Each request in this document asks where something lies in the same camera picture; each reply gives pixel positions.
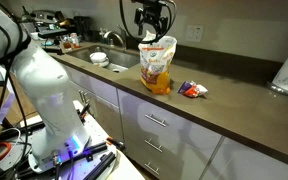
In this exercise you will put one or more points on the white red pill bottle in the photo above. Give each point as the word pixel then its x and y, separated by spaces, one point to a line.
pixel 74 39

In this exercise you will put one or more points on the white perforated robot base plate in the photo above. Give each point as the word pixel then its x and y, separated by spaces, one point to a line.
pixel 95 133

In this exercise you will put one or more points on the chrome faucet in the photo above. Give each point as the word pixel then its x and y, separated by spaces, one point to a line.
pixel 115 36

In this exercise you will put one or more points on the black aluminium rail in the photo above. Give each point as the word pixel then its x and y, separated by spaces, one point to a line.
pixel 99 166

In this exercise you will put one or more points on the small soap bottle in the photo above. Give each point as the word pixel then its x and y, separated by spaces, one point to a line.
pixel 102 36

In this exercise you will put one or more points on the amber bottle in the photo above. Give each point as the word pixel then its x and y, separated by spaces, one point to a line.
pixel 66 42

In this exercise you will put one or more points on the orange black clamp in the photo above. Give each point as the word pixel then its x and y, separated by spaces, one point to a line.
pixel 115 143

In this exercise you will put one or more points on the red white purple snack pack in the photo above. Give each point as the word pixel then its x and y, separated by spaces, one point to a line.
pixel 192 90

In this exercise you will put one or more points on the orange white plastic snack bag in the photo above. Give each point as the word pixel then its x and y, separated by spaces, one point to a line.
pixel 155 66

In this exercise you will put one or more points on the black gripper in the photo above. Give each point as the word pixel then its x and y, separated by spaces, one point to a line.
pixel 151 13

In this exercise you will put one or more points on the black coffee maker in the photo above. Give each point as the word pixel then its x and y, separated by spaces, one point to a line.
pixel 83 28

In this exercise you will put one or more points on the metal roll holder base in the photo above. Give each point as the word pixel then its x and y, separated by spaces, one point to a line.
pixel 280 90

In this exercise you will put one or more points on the white bowl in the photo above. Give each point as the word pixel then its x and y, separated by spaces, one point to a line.
pixel 99 58

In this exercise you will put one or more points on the grey kitchen cabinet unit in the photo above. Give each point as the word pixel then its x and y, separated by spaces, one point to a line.
pixel 170 143

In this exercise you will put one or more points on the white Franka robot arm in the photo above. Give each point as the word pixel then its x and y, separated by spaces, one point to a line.
pixel 47 83

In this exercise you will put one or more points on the stainless steel sink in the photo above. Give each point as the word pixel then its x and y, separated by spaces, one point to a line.
pixel 117 57

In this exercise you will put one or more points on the white wall outlet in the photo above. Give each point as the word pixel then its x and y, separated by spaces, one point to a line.
pixel 194 33

